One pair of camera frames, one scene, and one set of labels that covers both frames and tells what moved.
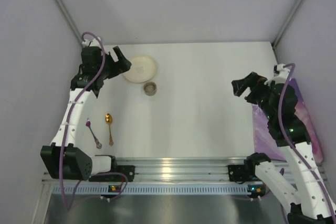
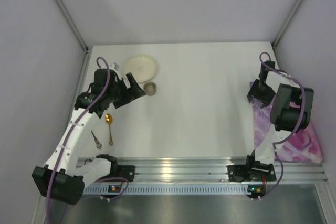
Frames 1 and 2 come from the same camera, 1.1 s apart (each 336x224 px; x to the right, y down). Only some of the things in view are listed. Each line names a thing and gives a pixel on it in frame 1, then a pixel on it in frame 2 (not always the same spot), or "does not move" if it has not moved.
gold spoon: (108, 119) does not move
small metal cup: (150, 88) does not move
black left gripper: (113, 64) to (125, 92)
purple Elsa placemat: (264, 142) does not move
